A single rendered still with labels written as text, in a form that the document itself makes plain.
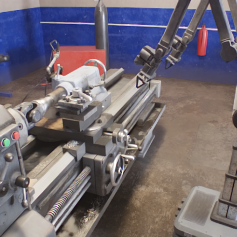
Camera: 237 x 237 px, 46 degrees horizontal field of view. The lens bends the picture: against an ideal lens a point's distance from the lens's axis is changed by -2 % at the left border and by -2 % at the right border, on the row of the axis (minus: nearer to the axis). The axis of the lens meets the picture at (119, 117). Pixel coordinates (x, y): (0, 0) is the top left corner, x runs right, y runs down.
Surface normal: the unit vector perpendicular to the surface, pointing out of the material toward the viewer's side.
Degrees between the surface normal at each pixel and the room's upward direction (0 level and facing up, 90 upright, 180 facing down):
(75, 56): 90
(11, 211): 90
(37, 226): 32
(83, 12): 90
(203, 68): 90
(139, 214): 0
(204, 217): 0
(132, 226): 0
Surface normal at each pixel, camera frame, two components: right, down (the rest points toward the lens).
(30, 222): 0.49, -0.69
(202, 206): -0.01, -0.90
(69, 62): -0.02, 0.43
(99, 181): -0.36, 0.40
